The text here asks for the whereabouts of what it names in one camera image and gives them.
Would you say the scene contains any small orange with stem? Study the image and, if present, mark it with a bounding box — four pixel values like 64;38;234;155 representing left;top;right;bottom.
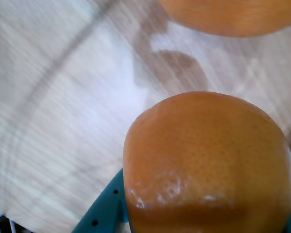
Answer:
123;91;291;233

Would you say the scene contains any large pebbly orange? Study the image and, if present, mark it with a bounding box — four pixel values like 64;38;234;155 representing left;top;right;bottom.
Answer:
157;0;291;38

